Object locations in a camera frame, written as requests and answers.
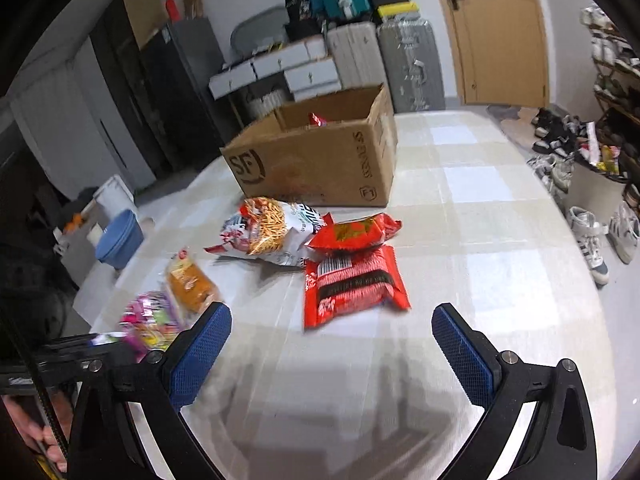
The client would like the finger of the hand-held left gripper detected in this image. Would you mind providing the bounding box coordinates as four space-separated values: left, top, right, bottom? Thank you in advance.
37 335 118 361

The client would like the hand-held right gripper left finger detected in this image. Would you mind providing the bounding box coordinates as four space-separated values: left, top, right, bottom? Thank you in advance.
67 301 233 480

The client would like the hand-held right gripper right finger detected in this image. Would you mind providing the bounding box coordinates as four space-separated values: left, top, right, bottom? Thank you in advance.
432 303 598 480

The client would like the pink candy packet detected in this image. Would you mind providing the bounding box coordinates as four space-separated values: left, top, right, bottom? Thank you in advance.
92 290 186 353

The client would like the orange cake packet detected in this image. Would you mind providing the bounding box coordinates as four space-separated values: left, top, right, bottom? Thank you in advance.
165 247 221 321

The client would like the white noodle snack bag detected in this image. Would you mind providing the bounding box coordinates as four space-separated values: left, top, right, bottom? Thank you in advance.
240 196 335 272
204 210 261 260

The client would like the red instant noodle packet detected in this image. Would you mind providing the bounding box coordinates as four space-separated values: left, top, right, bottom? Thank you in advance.
302 245 412 330

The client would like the brown cardboard box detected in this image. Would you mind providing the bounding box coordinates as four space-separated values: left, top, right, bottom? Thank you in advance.
220 84 399 208

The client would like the person's left hand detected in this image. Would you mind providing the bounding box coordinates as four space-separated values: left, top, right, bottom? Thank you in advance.
12 397 68 471

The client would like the white sneaker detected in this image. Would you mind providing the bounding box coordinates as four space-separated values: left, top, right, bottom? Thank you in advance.
567 205 611 286
607 202 640 266

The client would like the bin of colourful wrappers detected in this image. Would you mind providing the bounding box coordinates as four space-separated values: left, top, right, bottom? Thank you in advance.
567 147 632 226

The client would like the scattered dark shoes group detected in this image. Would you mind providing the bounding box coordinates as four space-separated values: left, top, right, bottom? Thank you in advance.
525 107 601 191

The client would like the woven laundry basket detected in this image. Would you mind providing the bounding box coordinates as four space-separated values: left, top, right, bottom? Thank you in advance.
247 91 291 121

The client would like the dark shelving unit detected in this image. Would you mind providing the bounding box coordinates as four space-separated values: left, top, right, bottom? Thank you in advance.
90 0 171 181

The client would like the dark grey fridge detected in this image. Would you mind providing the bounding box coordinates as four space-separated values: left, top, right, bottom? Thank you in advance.
140 17 241 161

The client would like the silver suitcase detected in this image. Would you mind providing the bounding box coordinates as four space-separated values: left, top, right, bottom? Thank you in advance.
376 17 446 113

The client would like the wooden shoe rack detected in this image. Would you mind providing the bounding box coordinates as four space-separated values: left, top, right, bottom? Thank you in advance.
580 5 640 161

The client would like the white drawer desk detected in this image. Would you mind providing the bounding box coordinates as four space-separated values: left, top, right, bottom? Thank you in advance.
209 37 343 126

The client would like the white suitcase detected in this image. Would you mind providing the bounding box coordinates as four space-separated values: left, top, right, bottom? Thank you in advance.
325 22 386 93

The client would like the wooden door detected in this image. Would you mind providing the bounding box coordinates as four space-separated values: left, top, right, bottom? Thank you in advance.
427 0 551 108

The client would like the grey arched panel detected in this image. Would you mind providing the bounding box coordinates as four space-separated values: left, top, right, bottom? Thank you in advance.
231 5 291 58

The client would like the shoe rack with shoes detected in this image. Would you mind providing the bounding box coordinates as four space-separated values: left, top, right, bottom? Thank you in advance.
580 5 640 161

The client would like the cardboard sheet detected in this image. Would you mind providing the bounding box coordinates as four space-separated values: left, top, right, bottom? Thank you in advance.
121 0 168 51

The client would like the yellow and black box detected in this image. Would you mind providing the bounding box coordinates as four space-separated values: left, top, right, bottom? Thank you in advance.
377 2 421 21

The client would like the black bag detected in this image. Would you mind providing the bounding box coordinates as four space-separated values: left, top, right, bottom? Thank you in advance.
285 0 326 41

